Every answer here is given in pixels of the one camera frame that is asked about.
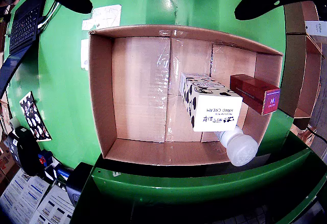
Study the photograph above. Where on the black picture sticker sheet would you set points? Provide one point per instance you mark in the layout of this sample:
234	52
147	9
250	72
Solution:
34	117

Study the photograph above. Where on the black keyboard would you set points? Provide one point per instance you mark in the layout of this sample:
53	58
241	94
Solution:
24	27

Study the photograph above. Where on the cow print hand cream box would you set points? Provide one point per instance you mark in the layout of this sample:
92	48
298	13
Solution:
214	109

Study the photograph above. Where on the blue red small package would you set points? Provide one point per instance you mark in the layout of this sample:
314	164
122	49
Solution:
47	157

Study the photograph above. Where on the green metal shelf rack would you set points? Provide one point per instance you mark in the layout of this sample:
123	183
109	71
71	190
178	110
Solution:
191	188

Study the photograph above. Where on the reddish brown carton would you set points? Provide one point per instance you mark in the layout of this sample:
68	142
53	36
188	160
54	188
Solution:
6	162

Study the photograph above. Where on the white bottle translucent cap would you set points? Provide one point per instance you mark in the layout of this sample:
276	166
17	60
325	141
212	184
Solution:
240	150

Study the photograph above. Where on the printed white paper sheet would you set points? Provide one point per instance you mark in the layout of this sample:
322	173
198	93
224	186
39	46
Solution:
20	198
56	208

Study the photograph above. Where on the shallow cardboard tray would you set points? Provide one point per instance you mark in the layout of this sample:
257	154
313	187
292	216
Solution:
140	88

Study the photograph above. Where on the tall white product box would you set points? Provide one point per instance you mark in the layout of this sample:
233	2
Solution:
318	30

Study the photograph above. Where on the dark red carton box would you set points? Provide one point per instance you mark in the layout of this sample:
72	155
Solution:
250	91

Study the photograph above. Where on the black rounded device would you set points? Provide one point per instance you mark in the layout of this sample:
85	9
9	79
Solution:
25	150

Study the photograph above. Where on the divided cardboard box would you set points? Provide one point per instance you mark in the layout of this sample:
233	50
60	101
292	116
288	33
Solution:
293	68

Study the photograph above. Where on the black plastic case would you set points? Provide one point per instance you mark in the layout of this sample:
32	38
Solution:
78	180

